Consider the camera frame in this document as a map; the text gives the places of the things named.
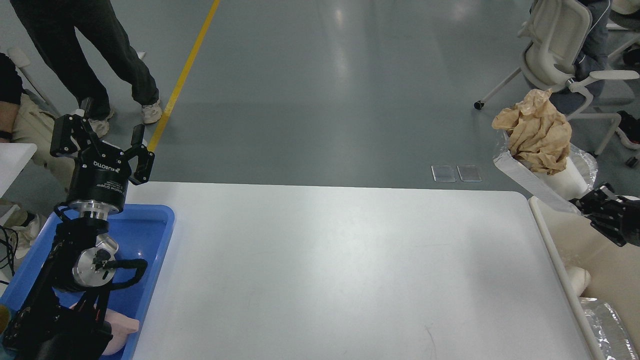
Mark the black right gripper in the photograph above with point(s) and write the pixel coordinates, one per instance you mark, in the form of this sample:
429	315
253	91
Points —
611	215

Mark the white office chair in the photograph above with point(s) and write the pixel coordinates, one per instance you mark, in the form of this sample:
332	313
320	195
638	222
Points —
558	30

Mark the aluminium foil container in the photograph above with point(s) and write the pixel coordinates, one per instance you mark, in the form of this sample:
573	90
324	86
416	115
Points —
585	163

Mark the pink mug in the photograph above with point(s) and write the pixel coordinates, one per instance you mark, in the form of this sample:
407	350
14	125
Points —
121	327

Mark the foil container inside bin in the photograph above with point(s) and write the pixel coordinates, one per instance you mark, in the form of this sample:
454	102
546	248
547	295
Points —
611	335

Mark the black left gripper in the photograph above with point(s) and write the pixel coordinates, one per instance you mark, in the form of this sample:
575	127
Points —
100	178

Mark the brown paper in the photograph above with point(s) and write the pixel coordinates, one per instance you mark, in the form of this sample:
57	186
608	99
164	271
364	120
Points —
538	134

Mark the blue plastic tray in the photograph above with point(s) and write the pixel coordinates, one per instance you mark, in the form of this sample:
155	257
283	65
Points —
140	232

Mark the seated person in jeans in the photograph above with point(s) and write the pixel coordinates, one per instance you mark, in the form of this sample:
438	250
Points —
592	57

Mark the beige plastic bin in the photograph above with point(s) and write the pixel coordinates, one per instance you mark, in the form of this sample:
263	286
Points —
590	265

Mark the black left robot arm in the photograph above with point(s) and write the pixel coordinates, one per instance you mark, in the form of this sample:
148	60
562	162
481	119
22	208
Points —
63	316

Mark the white side table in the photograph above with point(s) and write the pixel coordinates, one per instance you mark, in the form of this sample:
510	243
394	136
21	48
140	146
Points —
13	159

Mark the white paper cup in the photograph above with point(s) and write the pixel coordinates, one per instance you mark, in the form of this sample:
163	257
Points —
568	184

